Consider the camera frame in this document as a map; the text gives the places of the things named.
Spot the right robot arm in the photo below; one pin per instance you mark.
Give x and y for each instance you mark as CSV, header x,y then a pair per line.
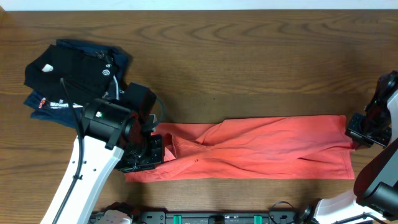
x,y
374,195

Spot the navy folded garment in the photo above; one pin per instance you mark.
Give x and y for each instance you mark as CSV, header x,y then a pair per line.
x,y
58,112

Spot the red printed t-shirt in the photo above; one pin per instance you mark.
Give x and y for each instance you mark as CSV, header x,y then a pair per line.
x,y
297,147

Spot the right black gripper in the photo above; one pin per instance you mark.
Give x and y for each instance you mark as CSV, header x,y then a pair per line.
x,y
354,131

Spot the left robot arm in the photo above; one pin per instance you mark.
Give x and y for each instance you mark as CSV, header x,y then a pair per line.
x,y
110,135

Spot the black folded garment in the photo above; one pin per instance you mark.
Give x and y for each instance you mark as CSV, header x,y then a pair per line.
x,y
87,72

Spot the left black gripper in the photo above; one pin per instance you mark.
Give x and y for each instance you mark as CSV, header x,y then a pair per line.
x,y
154,157

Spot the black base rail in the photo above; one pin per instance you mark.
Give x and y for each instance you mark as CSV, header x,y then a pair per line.
x,y
123,213

